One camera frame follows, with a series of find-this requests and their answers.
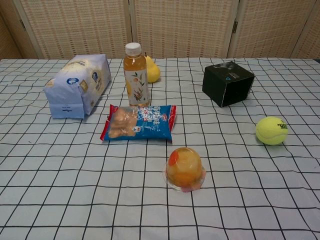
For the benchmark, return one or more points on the clear fruit jelly cup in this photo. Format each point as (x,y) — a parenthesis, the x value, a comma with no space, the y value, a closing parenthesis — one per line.
(184,167)

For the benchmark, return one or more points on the yellow tennis ball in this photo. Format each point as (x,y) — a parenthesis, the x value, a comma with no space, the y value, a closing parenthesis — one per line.
(271,130)

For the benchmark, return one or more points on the black cardboard box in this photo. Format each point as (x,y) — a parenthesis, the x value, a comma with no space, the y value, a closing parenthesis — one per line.
(225,80)

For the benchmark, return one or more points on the woven folding screen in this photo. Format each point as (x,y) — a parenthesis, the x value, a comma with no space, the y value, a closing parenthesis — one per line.
(180,27)

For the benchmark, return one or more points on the blue red snack packet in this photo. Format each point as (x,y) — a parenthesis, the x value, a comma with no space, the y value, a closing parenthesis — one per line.
(140,122)

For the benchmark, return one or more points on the light blue paper bag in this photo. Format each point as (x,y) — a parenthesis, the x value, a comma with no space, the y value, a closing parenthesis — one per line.
(75,85)

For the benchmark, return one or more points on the tea bottle with white cap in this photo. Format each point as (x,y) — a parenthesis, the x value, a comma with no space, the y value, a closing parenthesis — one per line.
(136,80)

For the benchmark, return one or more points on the black grid checkered tablecloth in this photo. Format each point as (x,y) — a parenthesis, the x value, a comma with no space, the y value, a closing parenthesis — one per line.
(75,187)

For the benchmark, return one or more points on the yellow pear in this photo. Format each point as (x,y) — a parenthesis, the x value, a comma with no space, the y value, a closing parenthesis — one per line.
(153,72)

